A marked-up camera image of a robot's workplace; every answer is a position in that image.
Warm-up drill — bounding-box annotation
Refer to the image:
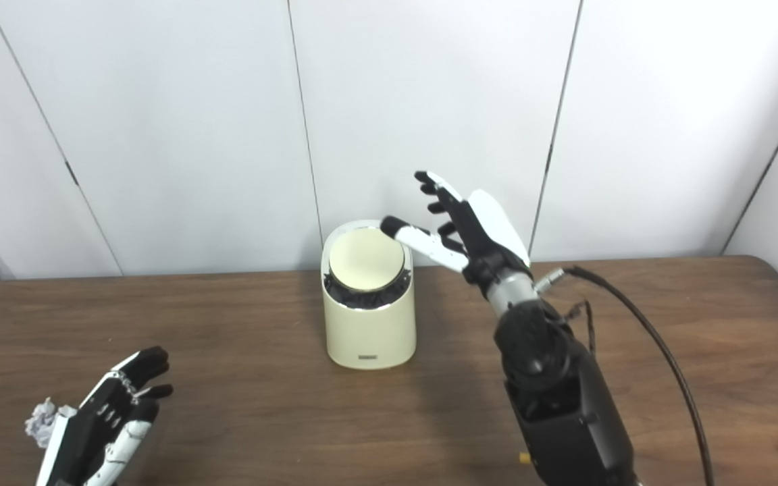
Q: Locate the white paper ball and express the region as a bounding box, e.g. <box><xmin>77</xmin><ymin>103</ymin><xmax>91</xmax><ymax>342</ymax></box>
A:
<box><xmin>25</xmin><ymin>398</ymin><xmax>76</xmax><ymax>448</ymax></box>

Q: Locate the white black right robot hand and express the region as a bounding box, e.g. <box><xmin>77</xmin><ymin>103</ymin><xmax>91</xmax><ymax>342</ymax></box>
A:
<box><xmin>380</xmin><ymin>171</ymin><xmax>531</xmax><ymax>284</ymax></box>

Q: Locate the thin black right wrist wire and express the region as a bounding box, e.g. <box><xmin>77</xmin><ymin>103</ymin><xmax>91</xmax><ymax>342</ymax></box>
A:
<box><xmin>563</xmin><ymin>300</ymin><xmax>596</xmax><ymax>356</ymax></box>

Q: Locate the black bin liner bag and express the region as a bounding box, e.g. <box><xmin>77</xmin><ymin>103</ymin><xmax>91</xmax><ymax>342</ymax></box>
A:
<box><xmin>323</xmin><ymin>267</ymin><xmax>412</xmax><ymax>310</ymax></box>

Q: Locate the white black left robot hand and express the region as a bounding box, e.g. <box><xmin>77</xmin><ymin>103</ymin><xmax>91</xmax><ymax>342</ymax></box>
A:
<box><xmin>36</xmin><ymin>346</ymin><xmax>174</xmax><ymax>486</ymax></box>

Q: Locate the cream round bin lid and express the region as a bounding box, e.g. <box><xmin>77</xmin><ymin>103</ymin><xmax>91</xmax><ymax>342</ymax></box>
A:
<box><xmin>328</xmin><ymin>228</ymin><xmax>405</xmax><ymax>292</ymax></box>

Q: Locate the thick black right wrist cable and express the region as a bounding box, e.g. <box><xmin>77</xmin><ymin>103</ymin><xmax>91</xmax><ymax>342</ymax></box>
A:
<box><xmin>534</xmin><ymin>266</ymin><xmax>715</xmax><ymax>486</ymax></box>

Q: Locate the cream-colored bin body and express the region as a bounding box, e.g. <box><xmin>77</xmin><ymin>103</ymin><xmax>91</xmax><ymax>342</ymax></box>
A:
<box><xmin>321</xmin><ymin>219</ymin><xmax>417</xmax><ymax>371</ymax></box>

